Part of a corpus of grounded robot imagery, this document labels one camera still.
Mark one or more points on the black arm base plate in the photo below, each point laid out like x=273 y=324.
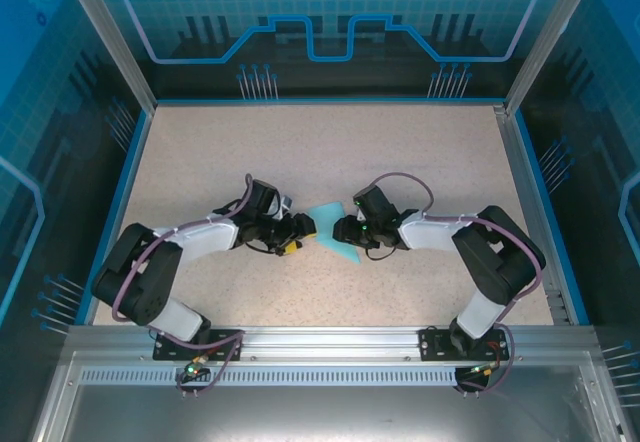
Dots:
x=432 y=344
x=220 y=337

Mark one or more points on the blue table edge strip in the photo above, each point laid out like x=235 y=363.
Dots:
x=118 y=212
x=547 y=212

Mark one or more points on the grey sheet metal tray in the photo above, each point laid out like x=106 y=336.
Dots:
x=320 y=412

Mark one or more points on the light blue paper sheet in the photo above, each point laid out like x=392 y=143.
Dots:
x=327 y=217

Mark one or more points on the blue printed enclosure panel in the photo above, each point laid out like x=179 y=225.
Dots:
x=330 y=12
x=600 y=162
x=40 y=162

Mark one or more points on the aluminium frame beam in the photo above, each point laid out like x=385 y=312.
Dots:
x=330 y=344

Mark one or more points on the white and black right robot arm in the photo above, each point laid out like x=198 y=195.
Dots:
x=425 y=232

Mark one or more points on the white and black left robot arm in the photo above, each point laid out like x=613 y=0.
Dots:
x=210 y=239

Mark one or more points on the aluminium frame post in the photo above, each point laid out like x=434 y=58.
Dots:
x=115 y=42
x=542 y=42

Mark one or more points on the aluminium side rail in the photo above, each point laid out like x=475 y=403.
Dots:
x=529 y=212

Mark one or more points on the small connector with green light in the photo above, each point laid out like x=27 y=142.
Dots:
x=482 y=369
x=192 y=371

